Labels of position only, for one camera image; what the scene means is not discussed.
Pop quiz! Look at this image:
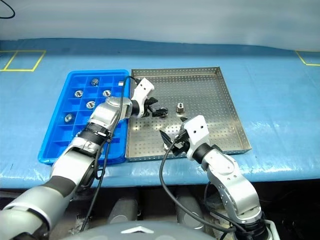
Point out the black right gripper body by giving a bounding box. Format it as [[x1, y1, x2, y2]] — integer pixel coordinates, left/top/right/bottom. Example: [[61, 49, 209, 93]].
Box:
[[172, 129, 191, 157]]

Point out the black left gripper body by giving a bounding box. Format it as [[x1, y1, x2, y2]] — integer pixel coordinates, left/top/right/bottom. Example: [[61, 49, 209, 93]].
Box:
[[139, 96, 154, 119]]

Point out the perforated steel tray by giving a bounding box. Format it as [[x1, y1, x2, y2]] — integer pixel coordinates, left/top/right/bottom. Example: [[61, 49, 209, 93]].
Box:
[[124, 66, 252, 163]]

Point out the blue plastic compartment tray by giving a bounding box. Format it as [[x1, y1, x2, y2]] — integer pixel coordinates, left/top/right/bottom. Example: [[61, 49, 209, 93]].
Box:
[[37, 69, 131, 166]]

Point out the dark grey rounded cylinder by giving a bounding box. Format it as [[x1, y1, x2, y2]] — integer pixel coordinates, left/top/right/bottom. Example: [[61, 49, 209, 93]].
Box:
[[107, 197, 139, 225], [175, 191, 205, 230]]

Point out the blue plastic table cover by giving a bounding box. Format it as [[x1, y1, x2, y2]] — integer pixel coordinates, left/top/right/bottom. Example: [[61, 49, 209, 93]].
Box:
[[0, 37, 320, 190]]

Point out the grey robot torso with chevron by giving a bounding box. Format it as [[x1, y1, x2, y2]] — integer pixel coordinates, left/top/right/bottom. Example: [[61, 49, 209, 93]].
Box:
[[62, 220, 216, 240]]

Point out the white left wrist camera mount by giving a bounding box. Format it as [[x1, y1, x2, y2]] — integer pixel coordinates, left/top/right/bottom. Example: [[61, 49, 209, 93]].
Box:
[[130, 77, 155, 118]]

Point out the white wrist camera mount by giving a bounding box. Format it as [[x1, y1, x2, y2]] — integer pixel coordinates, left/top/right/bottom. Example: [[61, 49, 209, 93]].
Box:
[[130, 77, 155, 118], [183, 115, 211, 160]]

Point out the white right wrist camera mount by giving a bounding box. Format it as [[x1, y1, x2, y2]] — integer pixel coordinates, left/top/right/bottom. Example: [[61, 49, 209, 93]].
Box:
[[183, 115, 211, 160]]

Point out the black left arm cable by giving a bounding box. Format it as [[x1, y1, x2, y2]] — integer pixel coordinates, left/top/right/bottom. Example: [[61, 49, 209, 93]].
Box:
[[80, 75, 141, 232]]

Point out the thin black cable under table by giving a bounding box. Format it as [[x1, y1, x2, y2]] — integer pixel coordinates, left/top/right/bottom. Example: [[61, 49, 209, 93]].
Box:
[[202, 181, 241, 226]]

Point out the black cable on white backdrop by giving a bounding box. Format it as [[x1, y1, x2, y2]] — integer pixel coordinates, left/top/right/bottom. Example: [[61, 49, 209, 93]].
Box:
[[0, 0, 16, 19]]

